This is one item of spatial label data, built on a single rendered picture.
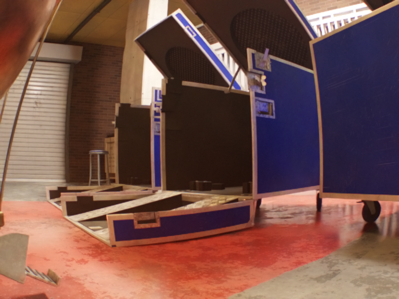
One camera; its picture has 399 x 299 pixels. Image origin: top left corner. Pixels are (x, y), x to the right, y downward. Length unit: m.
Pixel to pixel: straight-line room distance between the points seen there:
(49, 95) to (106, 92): 1.59
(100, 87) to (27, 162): 2.59
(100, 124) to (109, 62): 1.49
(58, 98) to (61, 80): 0.42
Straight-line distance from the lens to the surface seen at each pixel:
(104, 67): 8.31
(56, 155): 7.45
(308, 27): 2.56
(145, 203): 2.16
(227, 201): 1.85
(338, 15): 4.02
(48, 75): 7.62
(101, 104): 8.10
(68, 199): 2.24
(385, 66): 1.39
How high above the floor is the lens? 0.33
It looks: 4 degrees up
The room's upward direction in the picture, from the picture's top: 1 degrees counter-clockwise
